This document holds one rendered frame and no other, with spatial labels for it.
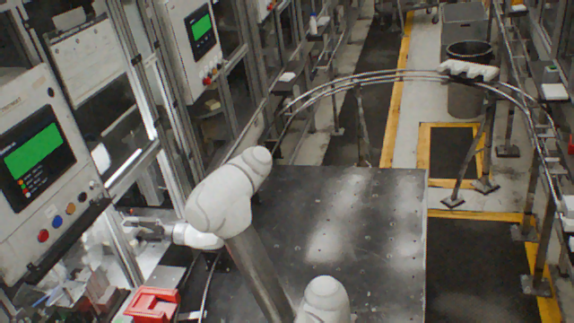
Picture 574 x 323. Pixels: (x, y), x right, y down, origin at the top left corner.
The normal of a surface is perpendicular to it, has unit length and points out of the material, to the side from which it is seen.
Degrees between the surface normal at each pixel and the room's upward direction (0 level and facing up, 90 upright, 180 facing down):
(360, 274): 0
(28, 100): 90
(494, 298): 0
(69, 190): 90
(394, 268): 0
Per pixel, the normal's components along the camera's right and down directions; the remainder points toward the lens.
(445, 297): -0.14, -0.83
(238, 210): 0.76, 0.03
